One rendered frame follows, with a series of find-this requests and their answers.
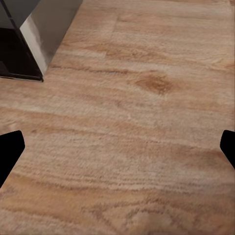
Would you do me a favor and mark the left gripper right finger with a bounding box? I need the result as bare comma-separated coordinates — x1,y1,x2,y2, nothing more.
220,130,235,168

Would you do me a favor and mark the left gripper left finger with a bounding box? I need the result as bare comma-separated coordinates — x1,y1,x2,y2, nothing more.
0,130,25,188

